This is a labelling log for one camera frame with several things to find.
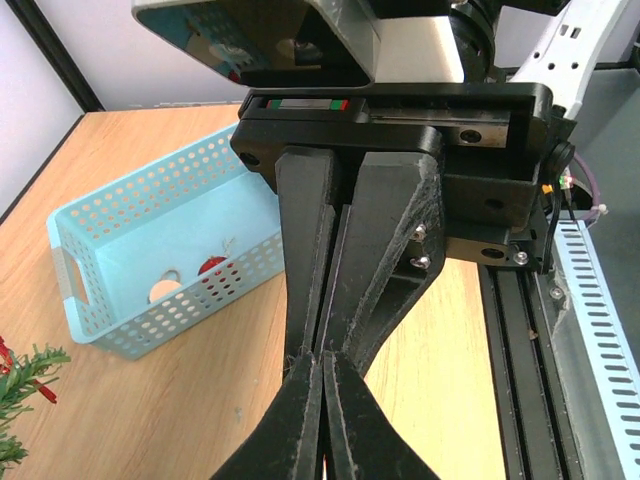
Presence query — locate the red ball ornament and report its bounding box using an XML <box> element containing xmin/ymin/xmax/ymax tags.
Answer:
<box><xmin>198</xmin><ymin>256</ymin><xmax>227</xmax><ymax>284</ymax></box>

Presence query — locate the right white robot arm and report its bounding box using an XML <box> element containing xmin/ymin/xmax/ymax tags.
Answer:
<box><xmin>232</xmin><ymin>1</ymin><xmax>624</xmax><ymax>373</ymax></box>

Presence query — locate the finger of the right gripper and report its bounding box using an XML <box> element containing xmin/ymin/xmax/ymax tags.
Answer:
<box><xmin>276</xmin><ymin>146</ymin><xmax>341</xmax><ymax>367</ymax></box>

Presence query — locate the small green christmas tree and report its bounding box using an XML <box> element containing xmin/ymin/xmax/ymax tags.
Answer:
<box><xmin>1</xmin><ymin>338</ymin><xmax>71</xmax><ymax>478</ymax></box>

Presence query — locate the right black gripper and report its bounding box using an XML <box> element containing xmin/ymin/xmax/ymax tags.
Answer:
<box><xmin>231</xmin><ymin>83</ymin><xmax>574</xmax><ymax>375</ymax></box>

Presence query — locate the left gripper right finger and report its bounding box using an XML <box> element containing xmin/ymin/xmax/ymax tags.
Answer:
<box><xmin>324</xmin><ymin>352</ymin><xmax>438</xmax><ymax>479</ymax></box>

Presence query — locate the wooden heart ornament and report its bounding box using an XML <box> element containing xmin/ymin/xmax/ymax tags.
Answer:
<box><xmin>148</xmin><ymin>279</ymin><xmax>182</xmax><ymax>303</ymax></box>

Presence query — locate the light blue plastic basket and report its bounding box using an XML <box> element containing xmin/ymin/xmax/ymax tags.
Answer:
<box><xmin>47</xmin><ymin>127</ymin><xmax>284</xmax><ymax>360</ymax></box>

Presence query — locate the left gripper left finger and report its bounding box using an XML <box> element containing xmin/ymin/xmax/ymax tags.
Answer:
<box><xmin>213</xmin><ymin>353</ymin><xmax>323</xmax><ymax>479</ymax></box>

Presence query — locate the white cable duct rail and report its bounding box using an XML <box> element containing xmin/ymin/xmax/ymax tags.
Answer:
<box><xmin>551</xmin><ymin>220</ymin><xmax>639</xmax><ymax>479</ymax></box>

